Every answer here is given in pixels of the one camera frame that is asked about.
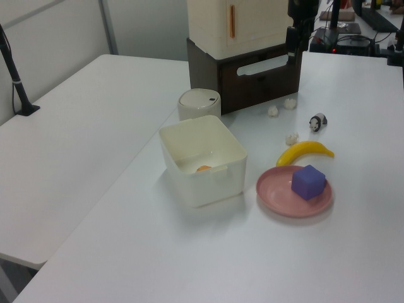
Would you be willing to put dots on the dark wood drawer cabinet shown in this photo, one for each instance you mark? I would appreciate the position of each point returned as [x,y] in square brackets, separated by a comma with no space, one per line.
[203,69]

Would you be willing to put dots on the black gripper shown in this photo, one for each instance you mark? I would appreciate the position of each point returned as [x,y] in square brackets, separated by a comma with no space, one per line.
[301,9]

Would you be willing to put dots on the pink plate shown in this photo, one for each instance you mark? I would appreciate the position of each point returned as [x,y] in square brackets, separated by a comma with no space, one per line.
[274,195]

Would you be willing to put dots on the yellow banana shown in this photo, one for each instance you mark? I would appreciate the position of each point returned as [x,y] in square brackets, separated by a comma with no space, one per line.
[300,150]

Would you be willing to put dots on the black clamp stand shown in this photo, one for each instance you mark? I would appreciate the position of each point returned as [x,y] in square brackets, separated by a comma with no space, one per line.
[395,53]

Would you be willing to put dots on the black monitor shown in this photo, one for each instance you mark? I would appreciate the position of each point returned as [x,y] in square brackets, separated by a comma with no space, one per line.
[375,15]

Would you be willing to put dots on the black camera stand pole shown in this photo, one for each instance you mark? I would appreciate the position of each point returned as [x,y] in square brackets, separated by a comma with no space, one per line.
[12,72]

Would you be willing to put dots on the purple cube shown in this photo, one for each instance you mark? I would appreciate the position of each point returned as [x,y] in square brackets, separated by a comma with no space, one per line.
[307,184]

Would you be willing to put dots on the open cream plastic container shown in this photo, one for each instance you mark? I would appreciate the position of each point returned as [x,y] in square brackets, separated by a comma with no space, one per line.
[214,189]

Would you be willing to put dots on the cream plastic storage box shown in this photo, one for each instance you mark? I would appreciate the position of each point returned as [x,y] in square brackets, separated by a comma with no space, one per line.
[208,25]

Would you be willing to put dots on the black electronics box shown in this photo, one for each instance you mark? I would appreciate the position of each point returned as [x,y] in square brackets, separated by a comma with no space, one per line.
[347,44]

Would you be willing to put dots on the small cream lidded bin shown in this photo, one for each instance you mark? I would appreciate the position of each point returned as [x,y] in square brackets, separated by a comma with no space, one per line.
[197,101]

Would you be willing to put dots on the toasted bread piece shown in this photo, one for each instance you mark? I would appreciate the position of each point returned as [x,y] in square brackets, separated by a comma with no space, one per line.
[203,168]

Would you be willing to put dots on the crumpled white paper ball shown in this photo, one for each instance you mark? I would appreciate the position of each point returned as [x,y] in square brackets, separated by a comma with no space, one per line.
[292,139]
[273,112]
[289,103]

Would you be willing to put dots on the black upright pole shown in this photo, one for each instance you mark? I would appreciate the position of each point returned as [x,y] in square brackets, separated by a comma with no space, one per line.
[335,12]

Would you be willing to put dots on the panda toy figure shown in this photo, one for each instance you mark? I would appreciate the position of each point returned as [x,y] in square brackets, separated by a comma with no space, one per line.
[318,120]

